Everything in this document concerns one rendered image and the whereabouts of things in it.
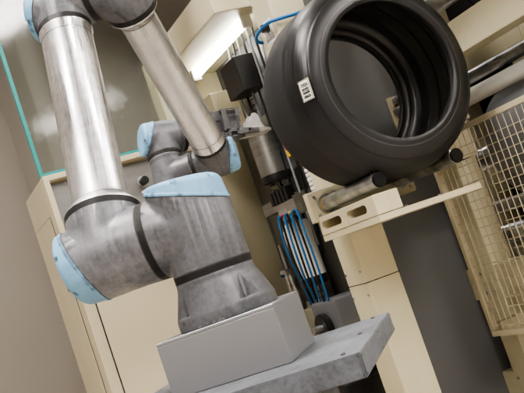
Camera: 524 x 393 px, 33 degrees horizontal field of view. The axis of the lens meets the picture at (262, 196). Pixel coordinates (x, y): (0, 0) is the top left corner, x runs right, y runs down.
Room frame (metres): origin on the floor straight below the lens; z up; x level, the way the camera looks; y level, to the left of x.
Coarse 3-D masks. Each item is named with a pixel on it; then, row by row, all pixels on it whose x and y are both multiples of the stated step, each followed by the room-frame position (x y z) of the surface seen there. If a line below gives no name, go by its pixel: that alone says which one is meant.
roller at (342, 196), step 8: (368, 176) 2.54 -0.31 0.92; (376, 176) 2.50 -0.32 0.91; (384, 176) 2.52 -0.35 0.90; (352, 184) 2.62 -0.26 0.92; (360, 184) 2.57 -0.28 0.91; (368, 184) 2.53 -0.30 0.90; (376, 184) 2.50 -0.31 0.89; (384, 184) 2.52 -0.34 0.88; (336, 192) 2.72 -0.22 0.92; (344, 192) 2.66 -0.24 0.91; (352, 192) 2.62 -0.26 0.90; (360, 192) 2.59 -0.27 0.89; (368, 192) 2.57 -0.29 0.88; (328, 200) 2.76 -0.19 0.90; (336, 200) 2.72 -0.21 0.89; (344, 200) 2.69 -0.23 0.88; (328, 208) 2.80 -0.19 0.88
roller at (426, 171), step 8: (448, 152) 2.63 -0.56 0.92; (456, 152) 2.62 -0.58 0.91; (440, 160) 2.67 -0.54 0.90; (448, 160) 2.63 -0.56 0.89; (456, 160) 2.62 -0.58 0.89; (424, 168) 2.75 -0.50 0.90; (432, 168) 2.72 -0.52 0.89; (440, 168) 2.70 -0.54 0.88; (408, 176) 2.84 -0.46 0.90; (416, 176) 2.81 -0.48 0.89; (424, 176) 2.79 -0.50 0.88; (400, 184) 2.90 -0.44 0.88
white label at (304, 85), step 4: (304, 80) 2.43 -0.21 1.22; (308, 80) 2.42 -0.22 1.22; (300, 84) 2.44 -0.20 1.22; (304, 84) 2.43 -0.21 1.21; (308, 84) 2.42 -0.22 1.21; (300, 88) 2.44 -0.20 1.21; (304, 88) 2.43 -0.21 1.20; (308, 88) 2.42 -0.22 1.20; (300, 92) 2.44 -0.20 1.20; (304, 92) 2.43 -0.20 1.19; (308, 92) 2.43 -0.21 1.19; (312, 92) 2.42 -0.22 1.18; (304, 96) 2.44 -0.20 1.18; (308, 96) 2.43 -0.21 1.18; (312, 96) 2.42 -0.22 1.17; (304, 100) 2.44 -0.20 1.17; (308, 100) 2.43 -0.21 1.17
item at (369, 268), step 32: (256, 0) 2.93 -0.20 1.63; (288, 0) 2.90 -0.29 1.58; (352, 256) 2.89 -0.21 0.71; (384, 256) 2.91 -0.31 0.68; (352, 288) 2.96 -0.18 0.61; (384, 288) 2.89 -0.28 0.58; (384, 352) 2.90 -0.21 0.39; (416, 352) 2.90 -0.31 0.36; (384, 384) 2.97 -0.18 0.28; (416, 384) 2.89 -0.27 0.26
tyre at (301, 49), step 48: (336, 0) 2.49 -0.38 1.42; (384, 0) 2.55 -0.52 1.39; (288, 48) 2.48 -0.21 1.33; (384, 48) 2.87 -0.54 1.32; (432, 48) 2.78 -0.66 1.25; (288, 96) 2.49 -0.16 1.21; (336, 96) 2.44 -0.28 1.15; (432, 96) 2.85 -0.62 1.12; (288, 144) 2.62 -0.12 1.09; (336, 144) 2.47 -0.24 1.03; (384, 144) 2.48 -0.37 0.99; (432, 144) 2.55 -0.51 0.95
